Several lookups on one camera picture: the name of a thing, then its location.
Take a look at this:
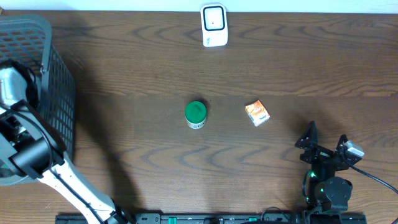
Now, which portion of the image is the white barcode scanner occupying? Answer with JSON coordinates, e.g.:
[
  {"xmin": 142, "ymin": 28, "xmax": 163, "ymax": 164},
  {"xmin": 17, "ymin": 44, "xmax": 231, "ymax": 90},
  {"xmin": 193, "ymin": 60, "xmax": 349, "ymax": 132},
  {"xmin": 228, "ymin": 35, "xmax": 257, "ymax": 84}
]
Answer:
[{"xmin": 200, "ymin": 4, "xmax": 228, "ymax": 47}]

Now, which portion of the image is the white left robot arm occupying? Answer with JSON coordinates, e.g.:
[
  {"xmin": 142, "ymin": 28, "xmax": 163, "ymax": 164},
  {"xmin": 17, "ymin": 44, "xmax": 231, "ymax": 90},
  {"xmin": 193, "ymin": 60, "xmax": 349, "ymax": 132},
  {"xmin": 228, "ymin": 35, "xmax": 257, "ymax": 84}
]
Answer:
[{"xmin": 1, "ymin": 60, "xmax": 136, "ymax": 223}]

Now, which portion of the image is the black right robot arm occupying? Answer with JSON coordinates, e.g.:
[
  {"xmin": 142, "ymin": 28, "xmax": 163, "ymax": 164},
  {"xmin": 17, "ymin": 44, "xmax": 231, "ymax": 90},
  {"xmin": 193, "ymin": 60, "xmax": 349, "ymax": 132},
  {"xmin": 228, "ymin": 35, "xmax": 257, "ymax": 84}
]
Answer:
[{"xmin": 295, "ymin": 121, "xmax": 353, "ymax": 220}]

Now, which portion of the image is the dark grey plastic basket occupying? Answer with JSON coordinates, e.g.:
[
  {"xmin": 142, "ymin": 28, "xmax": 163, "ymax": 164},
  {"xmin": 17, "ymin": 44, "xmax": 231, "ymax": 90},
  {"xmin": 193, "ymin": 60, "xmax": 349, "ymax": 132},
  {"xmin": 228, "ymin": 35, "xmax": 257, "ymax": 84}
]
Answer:
[{"xmin": 1, "ymin": 15, "xmax": 76, "ymax": 186}]

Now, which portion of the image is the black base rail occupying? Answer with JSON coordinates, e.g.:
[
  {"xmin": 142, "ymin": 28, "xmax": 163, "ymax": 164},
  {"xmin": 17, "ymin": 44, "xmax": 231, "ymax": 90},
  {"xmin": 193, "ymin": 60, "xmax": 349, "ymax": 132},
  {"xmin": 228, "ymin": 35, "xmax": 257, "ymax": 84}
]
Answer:
[{"xmin": 55, "ymin": 212, "xmax": 368, "ymax": 224}]

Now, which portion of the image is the orange small carton box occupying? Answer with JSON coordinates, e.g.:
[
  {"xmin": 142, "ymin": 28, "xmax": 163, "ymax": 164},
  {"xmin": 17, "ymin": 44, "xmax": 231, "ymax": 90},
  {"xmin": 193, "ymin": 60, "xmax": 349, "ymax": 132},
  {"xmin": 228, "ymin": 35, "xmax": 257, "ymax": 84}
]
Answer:
[{"xmin": 245, "ymin": 100, "xmax": 271, "ymax": 126}]

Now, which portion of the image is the green lid cup container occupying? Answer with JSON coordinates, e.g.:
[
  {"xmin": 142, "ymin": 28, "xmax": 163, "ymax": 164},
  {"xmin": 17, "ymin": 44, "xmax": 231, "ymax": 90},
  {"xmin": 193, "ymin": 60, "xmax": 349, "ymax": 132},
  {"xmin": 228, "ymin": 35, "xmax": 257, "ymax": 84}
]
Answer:
[{"xmin": 185, "ymin": 101, "xmax": 207, "ymax": 129}]

